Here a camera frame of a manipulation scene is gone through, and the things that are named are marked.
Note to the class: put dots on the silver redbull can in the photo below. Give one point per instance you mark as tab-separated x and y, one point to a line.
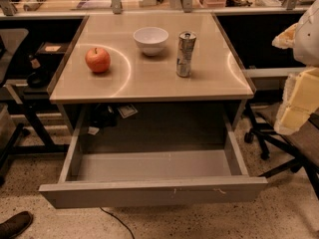
186	42

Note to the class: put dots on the dark bottle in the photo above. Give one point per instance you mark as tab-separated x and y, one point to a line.
40	77

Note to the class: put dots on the open grey top drawer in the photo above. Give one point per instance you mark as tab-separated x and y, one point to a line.
146	162

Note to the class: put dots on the grey chair at left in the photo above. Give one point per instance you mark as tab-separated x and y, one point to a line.
11	39

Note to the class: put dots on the dark shoe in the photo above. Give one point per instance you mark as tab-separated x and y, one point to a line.
15	225

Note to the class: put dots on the grey drawer cabinet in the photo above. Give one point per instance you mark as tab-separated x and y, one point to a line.
136	84

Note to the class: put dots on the red apple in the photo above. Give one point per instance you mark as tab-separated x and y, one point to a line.
98	60

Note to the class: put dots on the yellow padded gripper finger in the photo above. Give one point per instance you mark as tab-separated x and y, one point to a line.
300	100

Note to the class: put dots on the white ceramic bowl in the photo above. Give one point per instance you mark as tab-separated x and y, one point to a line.
151	40

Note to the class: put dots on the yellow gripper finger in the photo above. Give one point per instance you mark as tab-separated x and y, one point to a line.
286	39

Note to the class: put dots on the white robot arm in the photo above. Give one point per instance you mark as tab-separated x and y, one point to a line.
306	48

